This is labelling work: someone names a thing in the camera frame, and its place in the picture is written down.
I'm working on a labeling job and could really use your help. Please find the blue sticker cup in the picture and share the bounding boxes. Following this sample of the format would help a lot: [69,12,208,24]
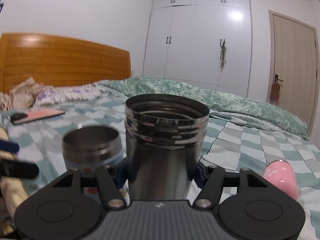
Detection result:
[62,125,124,172]

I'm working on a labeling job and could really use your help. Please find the floral pillow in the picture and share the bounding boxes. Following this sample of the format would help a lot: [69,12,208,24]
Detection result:
[1,77,103,111]

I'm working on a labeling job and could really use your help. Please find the beige door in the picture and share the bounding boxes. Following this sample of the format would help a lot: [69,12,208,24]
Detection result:
[267,10,319,132]

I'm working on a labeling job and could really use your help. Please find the pink cup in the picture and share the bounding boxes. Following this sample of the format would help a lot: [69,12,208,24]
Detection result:
[263,159,298,200]

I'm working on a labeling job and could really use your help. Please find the wooden headboard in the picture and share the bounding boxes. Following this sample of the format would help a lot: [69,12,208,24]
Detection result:
[1,33,131,93]

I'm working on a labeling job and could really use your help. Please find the green fluffy duvet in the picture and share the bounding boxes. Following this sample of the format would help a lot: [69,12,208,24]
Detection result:
[95,77,310,140]

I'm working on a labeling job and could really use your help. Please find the pink notebook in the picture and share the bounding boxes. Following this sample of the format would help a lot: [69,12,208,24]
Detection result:
[8,109,65,125]

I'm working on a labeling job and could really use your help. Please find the brown hanging bag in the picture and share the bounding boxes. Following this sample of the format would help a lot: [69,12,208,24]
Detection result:
[269,81,280,106]

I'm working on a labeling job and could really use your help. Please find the checkered green blanket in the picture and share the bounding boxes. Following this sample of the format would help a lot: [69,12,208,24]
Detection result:
[1,97,319,239]

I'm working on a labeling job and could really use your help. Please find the white wardrobe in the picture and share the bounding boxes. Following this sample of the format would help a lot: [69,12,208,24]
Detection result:
[142,0,252,97]

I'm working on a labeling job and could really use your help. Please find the stainless steel cup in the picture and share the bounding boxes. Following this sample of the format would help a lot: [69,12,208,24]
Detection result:
[124,94,210,200]

